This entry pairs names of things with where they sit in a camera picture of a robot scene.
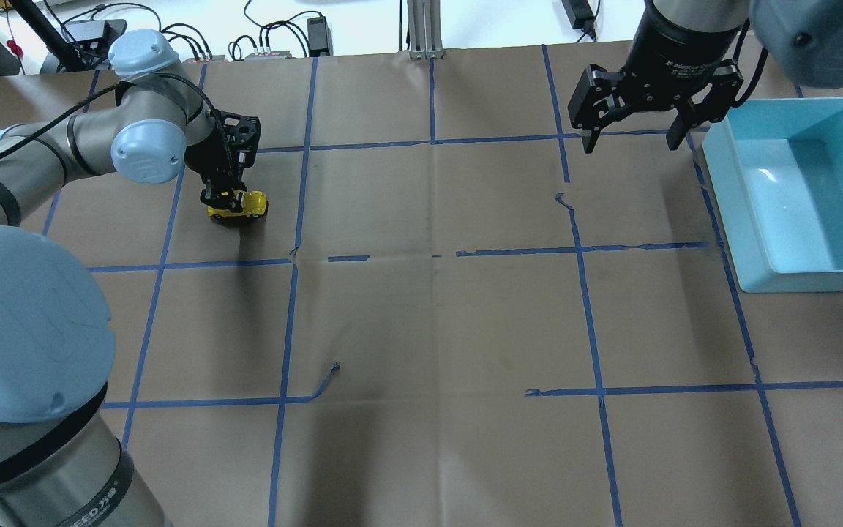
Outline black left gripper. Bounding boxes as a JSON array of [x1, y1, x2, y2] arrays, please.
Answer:
[[200, 110, 261, 208]]

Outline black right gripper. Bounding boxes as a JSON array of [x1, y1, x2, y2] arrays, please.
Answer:
[[566, 60, 743, 154]]

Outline yellow toy beetle car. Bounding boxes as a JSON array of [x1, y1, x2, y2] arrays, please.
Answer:
[[207, 190, 268, 220]]

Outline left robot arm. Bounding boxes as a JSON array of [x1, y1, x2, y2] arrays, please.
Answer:
[[0, 29, 268, 526]]

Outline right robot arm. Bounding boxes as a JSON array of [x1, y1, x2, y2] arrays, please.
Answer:
[[568, 1, 843, 154]]

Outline black power brick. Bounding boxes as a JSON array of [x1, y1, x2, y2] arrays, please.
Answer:
[[561, 0, 598, 34]]

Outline light blue plastic bin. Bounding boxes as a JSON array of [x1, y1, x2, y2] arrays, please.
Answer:
[[702, 97, 843, 293]]

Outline black power adapter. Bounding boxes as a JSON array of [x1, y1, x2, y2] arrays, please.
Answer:
[[307, 15, 334, 57]]

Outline black tripod leg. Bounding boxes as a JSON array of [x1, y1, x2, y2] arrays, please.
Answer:
[[9, 0, 87, 71]]

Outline aluminium extrusion post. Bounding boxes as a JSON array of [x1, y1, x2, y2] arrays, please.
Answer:
[[405, 0, 444, 60]]

